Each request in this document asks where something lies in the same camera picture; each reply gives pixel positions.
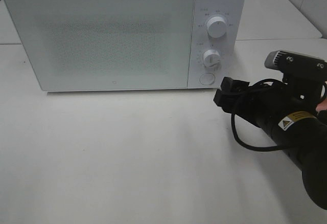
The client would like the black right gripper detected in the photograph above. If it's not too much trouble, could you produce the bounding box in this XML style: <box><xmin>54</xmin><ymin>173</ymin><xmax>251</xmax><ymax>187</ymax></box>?
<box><xmin>213</xmin><ymin>74</ymin><xmax>324</xmax><ymax>132</ymax></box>

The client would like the round door release button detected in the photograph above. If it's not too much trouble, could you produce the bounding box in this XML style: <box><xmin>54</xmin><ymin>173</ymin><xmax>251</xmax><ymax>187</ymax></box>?
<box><xmin>199</xmin><ymin>73</ymin><xmax>215</xmax><ymax>85</ymax></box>

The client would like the white microwave door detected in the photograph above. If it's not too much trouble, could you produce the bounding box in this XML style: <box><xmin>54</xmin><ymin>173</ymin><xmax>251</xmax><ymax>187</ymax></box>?
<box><xmin>5</xmin><ymin>0</ymin><xmax>194</xmax><ymax>92</ymax></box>

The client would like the pink plate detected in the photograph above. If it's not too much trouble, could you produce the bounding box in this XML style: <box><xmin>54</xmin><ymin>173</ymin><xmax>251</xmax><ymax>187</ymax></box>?
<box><xmin>316</xmin><ymin>98</ymin><xmax>327</xmax><ymax>112</ymax></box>

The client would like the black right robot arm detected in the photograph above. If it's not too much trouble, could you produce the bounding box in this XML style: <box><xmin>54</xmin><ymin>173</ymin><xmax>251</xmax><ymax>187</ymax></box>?
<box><xmin>214</xmin><ymin>77</ymin><xmax>326</xmax><ymax>209</ymax></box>

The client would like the lower white timer knob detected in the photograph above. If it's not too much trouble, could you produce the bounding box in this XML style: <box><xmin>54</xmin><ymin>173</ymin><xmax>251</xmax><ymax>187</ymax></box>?
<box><xmin>202</xmin><ymin>50</ymin><xmax>221</xmax><ymax>69</ymax></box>

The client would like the upper white power knob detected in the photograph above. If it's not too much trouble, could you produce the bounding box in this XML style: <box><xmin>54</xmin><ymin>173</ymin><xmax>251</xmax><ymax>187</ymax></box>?
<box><xmin>206</xmin><ymin>15</ymin><xmax>227</xmax><ymax>38</ymax></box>

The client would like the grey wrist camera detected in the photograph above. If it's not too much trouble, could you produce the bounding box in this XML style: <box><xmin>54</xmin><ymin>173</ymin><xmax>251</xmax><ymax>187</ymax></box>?
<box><xmin>264</xmin><ymin>50</ymin><xmax>326</xmax><ymax>81</ymax></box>

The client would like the black camera cable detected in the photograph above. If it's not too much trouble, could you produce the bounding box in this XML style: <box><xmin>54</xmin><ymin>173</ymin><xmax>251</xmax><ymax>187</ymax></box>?
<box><xmin>230</xmin><ymin>79</ymin><xmax>315</xmax><ymax>151</ymax></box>

